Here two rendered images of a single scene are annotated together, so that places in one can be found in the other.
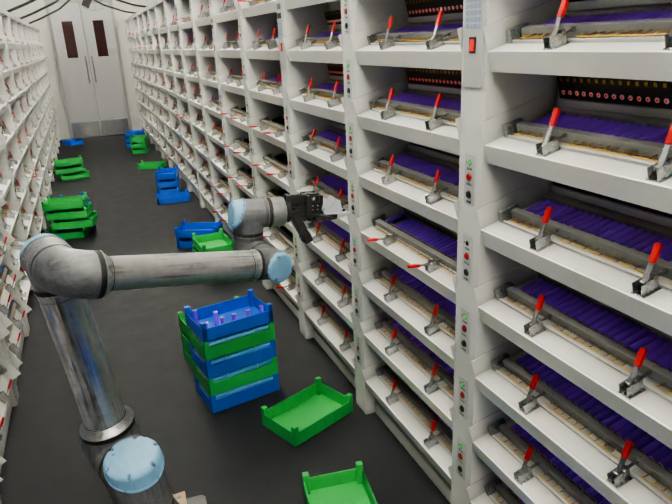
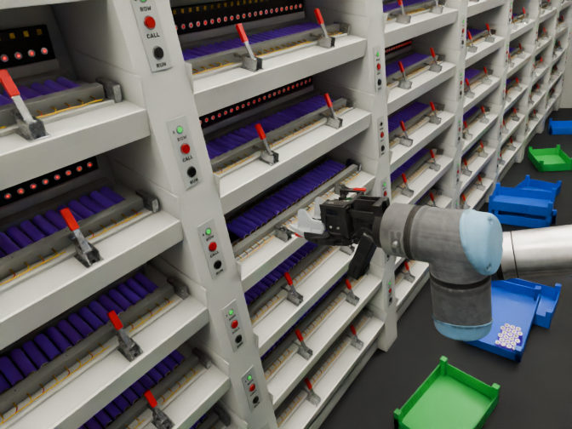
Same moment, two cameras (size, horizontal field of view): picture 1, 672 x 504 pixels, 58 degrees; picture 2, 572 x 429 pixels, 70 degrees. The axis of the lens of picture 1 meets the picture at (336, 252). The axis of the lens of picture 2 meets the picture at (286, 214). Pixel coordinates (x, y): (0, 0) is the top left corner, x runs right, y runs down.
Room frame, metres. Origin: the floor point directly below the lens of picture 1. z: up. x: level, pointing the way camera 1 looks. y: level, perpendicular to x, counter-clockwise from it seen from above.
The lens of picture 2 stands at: (2.20, 0.62, 1.26)
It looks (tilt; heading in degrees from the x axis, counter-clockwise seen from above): 27 degrees down; 245
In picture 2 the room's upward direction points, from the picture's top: 10 degrees counter-clockwise
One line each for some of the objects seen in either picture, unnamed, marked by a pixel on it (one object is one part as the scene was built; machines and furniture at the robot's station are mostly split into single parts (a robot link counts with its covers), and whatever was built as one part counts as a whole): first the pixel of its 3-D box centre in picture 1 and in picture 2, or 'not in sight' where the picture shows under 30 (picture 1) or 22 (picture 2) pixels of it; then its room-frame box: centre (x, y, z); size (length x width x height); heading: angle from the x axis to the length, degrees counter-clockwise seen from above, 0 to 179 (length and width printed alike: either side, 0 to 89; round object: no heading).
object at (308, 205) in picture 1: (302, 207); (357, 220); (1.81, 0.10, 0.90); 0.12 x 0.08 x 0.09; 111
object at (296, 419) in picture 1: (307, 409); not in sight; (2.00, 0.14, 0.04); 0.30 x 0.20 x 0.08; 133
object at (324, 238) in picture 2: not in sight; (325, 234); (1.86, 0.05, 0.87); 0.09 x 0.05 x 0.02; 119
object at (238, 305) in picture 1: (228, 314); not in sight; (2.22, 0.45, 0.36); 0.30 x 0.20 x 0.08; 121
